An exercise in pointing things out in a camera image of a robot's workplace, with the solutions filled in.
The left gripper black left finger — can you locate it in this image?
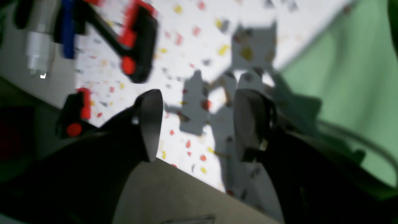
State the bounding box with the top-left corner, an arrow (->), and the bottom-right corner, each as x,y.
1,89 -> 164,224

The light green T-shirt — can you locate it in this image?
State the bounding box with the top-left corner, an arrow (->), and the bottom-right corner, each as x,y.
275,0 -> 397,188

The red black clamp tool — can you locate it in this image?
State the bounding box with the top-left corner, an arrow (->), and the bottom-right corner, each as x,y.
54,0 -> 158,139

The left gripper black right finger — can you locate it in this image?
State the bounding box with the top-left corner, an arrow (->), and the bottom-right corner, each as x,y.
233,89 -> 398,224

